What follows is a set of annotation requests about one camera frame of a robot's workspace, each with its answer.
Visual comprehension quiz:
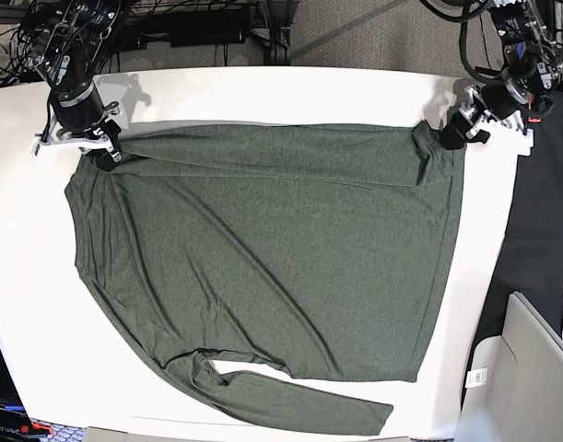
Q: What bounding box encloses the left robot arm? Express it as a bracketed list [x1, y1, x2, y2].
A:
[440, 1, 563, 150]

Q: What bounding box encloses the thick black cable loop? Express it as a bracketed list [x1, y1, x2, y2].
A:
[421, 0, 508, 84]

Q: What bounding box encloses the green long-sleeve shirt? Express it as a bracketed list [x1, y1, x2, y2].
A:
[65, 122, 464, 436]

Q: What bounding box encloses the black aluminium frame rail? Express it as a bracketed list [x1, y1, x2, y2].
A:
[257, 0, 294, 66]

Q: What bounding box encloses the grey plastic bin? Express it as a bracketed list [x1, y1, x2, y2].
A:
[454, 292, 563, 441]

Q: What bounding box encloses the black box with orange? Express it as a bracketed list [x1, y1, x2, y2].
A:
[0, 348, 53, 441]

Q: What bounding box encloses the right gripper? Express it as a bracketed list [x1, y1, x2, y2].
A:
[51, 85, 122, 172]

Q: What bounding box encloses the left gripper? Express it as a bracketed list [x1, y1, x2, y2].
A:
[440, 83, 527, 150]

